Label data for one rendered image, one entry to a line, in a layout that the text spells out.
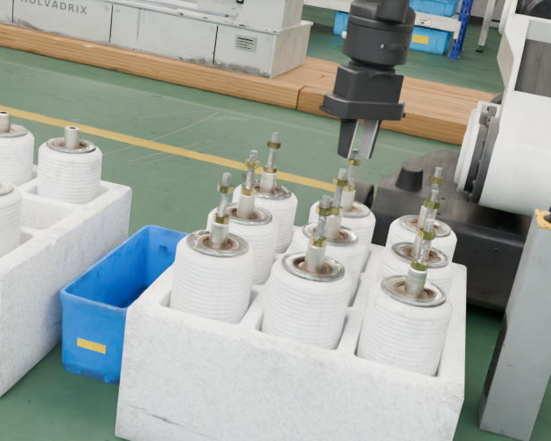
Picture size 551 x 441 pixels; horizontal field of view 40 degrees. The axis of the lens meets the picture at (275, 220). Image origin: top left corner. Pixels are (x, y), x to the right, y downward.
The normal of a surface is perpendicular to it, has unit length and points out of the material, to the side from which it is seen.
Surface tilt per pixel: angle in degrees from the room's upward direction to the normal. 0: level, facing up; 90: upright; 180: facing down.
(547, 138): 37
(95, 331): 92
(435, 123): 90
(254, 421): 90
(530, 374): 90
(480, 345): 0
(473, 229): 46
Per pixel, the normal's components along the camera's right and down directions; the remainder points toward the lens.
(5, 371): 0.96, 0.22
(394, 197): -0.09, -0.44
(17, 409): 0.15, -0.92
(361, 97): 0.44, 0.38
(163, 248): -0.25, 0.27
